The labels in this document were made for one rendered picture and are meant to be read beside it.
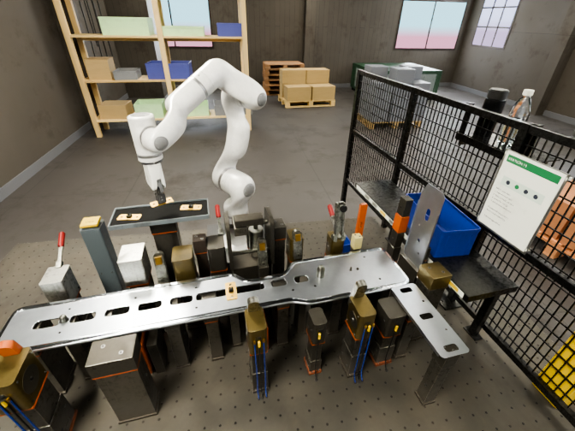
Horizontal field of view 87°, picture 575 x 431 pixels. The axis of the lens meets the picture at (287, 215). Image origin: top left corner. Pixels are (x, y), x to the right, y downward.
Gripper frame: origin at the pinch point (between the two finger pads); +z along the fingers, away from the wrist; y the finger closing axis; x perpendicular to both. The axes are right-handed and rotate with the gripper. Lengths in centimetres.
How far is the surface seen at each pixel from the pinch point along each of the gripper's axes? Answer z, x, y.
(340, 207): 3, 57, 41
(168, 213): 7.3, 1.4, 1.5
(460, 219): 11, 102, 68
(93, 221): 7.2, -24.0, -8.8
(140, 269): 16.7, -15.4, 17.4
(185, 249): 15.3, 1.2, 17.0
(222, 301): 23.3, 4.3, 41.5
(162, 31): -37, 142, -455
